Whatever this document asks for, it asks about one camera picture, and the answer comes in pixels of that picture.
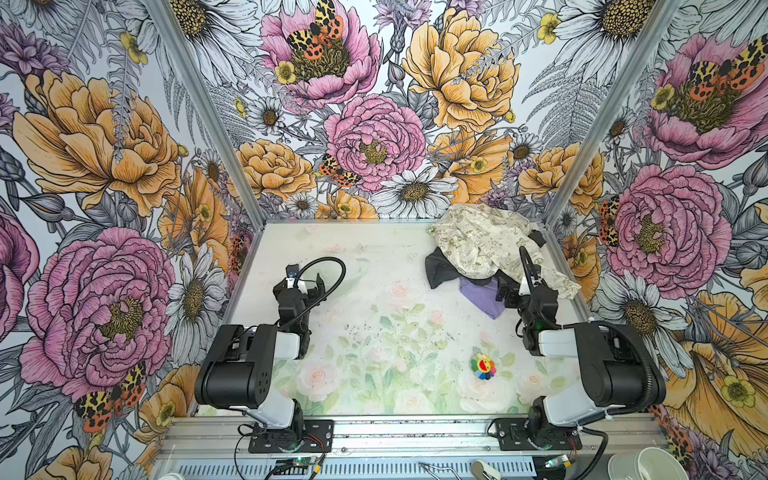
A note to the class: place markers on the green circuit board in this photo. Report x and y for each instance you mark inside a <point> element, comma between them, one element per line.
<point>306,462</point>

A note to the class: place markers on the cream printed cloth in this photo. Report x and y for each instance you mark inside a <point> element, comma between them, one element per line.
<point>469,217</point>

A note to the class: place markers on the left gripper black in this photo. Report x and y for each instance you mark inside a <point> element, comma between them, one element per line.
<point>291,288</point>

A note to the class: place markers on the white cup stack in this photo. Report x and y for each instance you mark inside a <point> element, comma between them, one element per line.
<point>650,463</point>

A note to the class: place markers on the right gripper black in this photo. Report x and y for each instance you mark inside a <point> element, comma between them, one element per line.
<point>530,289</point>

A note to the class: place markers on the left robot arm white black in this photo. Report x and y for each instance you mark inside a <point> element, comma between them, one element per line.
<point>236,374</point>

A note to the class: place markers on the colourful flower toy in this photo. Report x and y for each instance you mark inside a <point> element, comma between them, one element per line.
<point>483,366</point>

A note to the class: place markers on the purple cloth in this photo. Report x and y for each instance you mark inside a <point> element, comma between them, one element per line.
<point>482,294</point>

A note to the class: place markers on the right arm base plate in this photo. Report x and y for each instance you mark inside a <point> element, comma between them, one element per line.
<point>516,434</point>

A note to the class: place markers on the dark grey cloth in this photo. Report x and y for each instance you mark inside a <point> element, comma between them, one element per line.
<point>444,268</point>

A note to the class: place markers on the aluminium mounting rail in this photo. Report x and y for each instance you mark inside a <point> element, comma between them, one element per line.
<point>361,447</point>

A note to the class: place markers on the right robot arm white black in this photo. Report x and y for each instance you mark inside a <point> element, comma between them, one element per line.
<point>616,375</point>

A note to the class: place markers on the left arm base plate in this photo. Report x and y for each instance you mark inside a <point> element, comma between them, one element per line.
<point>309,436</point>

